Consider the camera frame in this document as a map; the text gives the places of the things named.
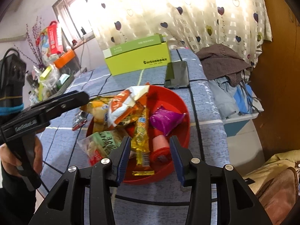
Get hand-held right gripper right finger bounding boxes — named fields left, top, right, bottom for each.
left=169, top=135, right=273, bottom=225

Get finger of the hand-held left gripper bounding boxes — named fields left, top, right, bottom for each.
left=44, top=90, right=90, bottom=123

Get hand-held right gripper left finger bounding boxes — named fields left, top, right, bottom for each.
left=28, top=136, right=132, bottom=225

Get red plastic bag roll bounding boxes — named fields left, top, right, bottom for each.
left=150, top=135, right=175, bottom=167

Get clear cookie bag green label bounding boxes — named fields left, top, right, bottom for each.
left=77, top=130, right=132, bottom=167

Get yellow snack packet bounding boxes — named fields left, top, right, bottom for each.
left=80, top=97, right=113, bottom=125

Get yellow snack bar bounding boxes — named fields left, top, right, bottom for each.
left=130, top=108, right=155, bottom=177

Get purple snack packet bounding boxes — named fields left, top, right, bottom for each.
left=149, top=105, right=187, bottom=137

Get white and orange snack packet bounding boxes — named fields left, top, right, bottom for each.
left=104, top=84, right=150, bottom=128

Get red plastic bowl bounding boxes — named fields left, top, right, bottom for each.
left=85, top=85, right=191, bottom=185

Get person's left forearm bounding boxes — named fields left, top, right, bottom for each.
left=0, top=169, right=51, bottom=225

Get person's left hand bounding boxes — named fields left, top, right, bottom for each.
left=0, top=136, right=44, bottom=181

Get green zigzag patterned box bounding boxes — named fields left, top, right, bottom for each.
left=53, top=82, right=75, bottom=96

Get small red silver wrapper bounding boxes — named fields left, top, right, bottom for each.
left=72, top=112, right=89, bottom=131

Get teal tissue pack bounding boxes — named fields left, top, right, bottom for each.
left=56, top=74, right=71, bottom=86

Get clear plastic bag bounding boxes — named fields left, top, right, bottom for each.
left=33, top=64, right=61, bottom=99

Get orange plastic basin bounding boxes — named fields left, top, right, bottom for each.
left=54, top=50, right=77, bottom=69

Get dried flower branches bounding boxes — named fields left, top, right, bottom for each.
left=25, top=16, right=46, bottom=69

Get red and white printed box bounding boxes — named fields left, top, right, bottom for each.
left=36, top=21, right=64, bottom=57

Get white storage box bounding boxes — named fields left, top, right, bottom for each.
left=223, top=112, right=267, bottom=156

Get grey and blue clothing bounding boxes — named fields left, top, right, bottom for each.
left=208, top=75, right=265, bottom=120

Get lime green cardboard box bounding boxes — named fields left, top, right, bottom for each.
left=102, top=34, right=170, bottom=77

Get black smartphone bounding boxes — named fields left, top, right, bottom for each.
left=164, top=61, right=190, bottom=89

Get window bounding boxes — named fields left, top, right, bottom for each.
left=52, top=0, right=94, bottom=43

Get brown fleece blanket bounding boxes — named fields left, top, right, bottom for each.
left=244, top=166, right=300, bottom=225

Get pale yellow bedding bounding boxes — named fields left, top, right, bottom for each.
left=242, top=149, right=300, bottom=179

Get brown checked cloth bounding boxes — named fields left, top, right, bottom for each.
left=196, top=43, right=253, bottom=87

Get heart print curtain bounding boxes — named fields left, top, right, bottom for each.
left=80, top=0, right=273, bottom=60

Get black power cable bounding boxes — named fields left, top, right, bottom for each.
left=80, top=34, right=88, bottom=72

